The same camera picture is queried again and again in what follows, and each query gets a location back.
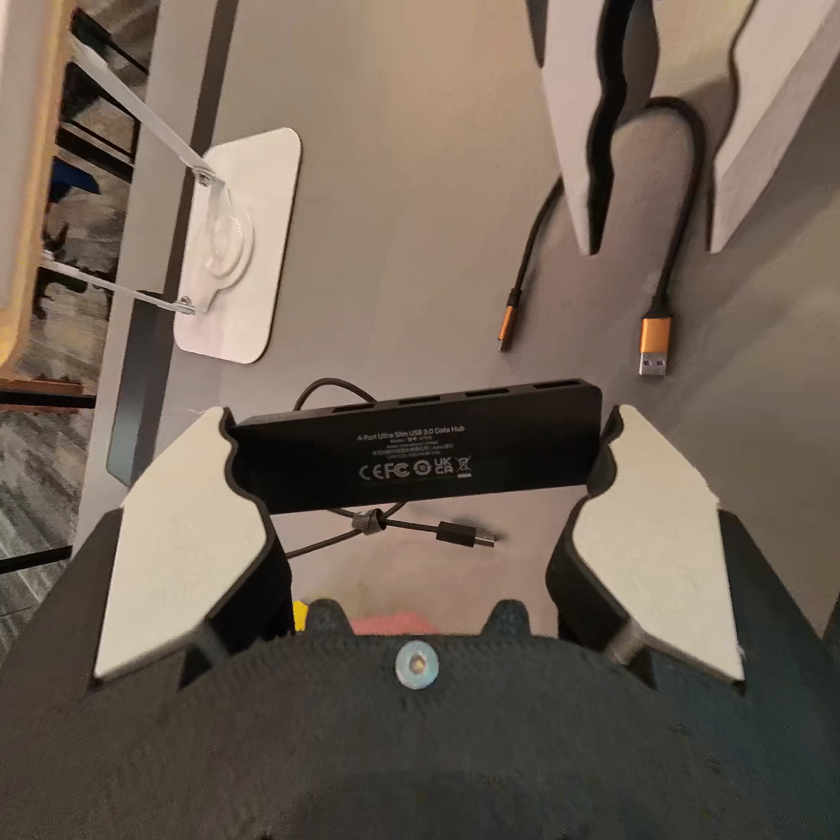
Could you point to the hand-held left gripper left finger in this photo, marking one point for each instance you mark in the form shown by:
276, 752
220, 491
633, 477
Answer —
177, 544

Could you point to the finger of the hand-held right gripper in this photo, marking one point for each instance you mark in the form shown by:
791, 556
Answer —
577, 98
781, 85

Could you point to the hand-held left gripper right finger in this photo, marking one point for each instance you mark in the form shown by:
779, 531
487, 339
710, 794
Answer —
663, 558

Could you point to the black usb hub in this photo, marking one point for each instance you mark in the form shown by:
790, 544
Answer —
394, 459

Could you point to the yellow plastic bin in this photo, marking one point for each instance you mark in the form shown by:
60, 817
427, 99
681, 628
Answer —
300, 617

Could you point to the pale wooden framed board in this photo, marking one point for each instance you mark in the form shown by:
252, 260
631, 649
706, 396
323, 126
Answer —
26, 197

